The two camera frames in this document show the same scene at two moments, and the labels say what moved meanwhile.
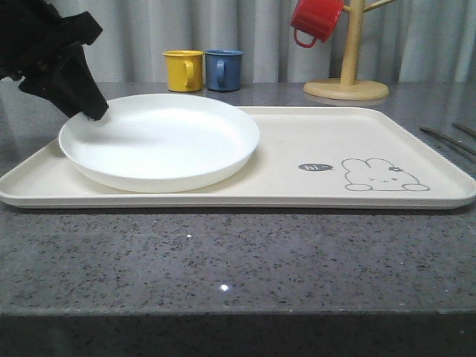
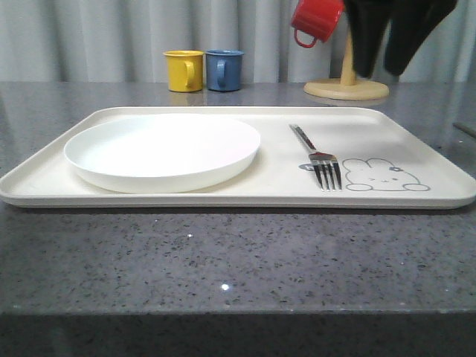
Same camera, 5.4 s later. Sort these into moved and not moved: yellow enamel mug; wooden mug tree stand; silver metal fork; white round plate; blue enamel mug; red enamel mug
Moved: white round plate; silver metal fork
Not moved: yellow enamel mug; blue enamel mug; wooden mug tree stand; red enamel mug
